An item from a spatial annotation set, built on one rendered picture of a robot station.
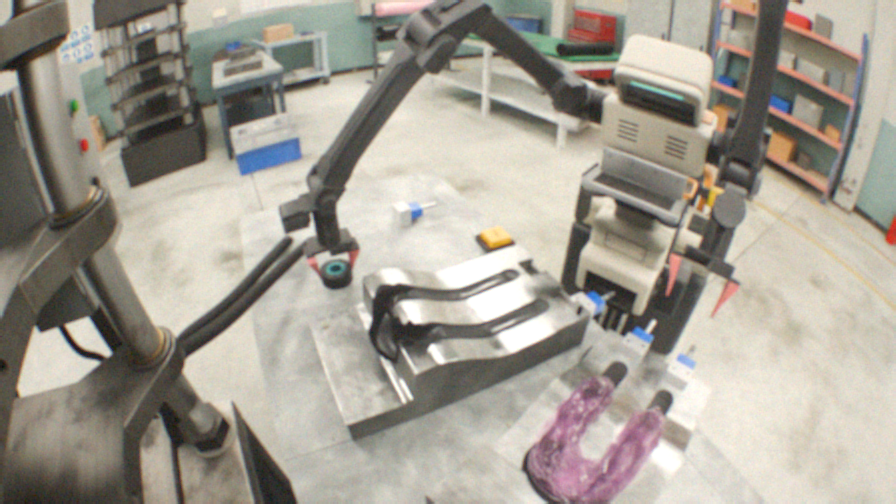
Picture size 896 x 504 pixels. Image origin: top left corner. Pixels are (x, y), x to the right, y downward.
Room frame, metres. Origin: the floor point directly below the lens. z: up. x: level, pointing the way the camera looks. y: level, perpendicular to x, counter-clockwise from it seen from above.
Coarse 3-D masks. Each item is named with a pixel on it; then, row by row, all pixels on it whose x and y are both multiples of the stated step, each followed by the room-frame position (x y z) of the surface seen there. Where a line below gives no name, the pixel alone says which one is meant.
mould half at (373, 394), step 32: (512, 256) 0.74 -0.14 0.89; (448, 288) 0.63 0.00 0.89; (512, 288) 0.63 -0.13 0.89; (544, 288) 0.63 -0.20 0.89; (320, 320) 0.56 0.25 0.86; (352, 320) 0.56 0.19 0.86; (416, 320) 0.50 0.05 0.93; (448, 320) 0.52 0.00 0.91; (480, 320) 0.55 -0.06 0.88; (544, 320) 0.54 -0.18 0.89; (576, 320) 0.54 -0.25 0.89; (320, 352) 0.48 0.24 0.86; (352, 352) 0.48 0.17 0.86; (416, 352) 0.43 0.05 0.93; (448, 352) 0.43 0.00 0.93; (480, 352) 0.45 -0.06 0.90; (512, 352) 0.47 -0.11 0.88; (544, 352) 0.50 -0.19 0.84; (352, 384) 0.41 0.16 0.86; (384, 384) 0.41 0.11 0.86; (416, 384) 0.38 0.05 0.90; (448, 384) 0.41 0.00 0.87; (480, 384) 0.44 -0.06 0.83; (352, 416) 0.34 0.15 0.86; (384, 416) 0.36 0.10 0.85; (416, 416) 0.38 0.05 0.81
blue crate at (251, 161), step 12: (276, 144) 3.24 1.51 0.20; (288, 144) 3.30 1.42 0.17; (240, 156) 3.06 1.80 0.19; (252, 156) 3.12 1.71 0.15; (264, 156) 3.17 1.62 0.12; (276, 156) 3.23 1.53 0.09; (288, 156) 3.29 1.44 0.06; (300, 156) 3.34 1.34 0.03; (240, 168) 3.05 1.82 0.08; (252, 168) 3.11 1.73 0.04; (264, 168) 3.15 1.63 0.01
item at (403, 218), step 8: (392, 208) 1.03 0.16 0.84; (400, 208) 1.00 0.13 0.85; (408, 208) 1.00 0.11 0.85; (416, 208) 1.02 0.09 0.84; (424, 208) 1.05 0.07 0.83; (400, 216) 0.99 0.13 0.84; (408, 216) 1.00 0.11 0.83; (416, 216) 1.02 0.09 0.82; (400, 224) 0.99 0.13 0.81; (408, 224) 1.00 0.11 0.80
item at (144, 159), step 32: (96, 0) 3.05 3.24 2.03; (128, 0) 3.20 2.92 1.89; (160, 0) 3.37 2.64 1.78; (128, 32) 4.02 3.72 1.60; (160, 32) 3.37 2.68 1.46; (128, 64) 3.95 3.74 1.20; (160, 64) 4.39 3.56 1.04; (128, 96) 3.34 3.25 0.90; (160, 96) 4.31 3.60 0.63; (192, 96) 3.94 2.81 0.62; (128, 128) 3.11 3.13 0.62; (160, 128) 3.58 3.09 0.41; (192, 128) 3.43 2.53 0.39; (128, 160) 3.04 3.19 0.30; (160, 160) 3.22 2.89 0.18; (192, 160) 3.39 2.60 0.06
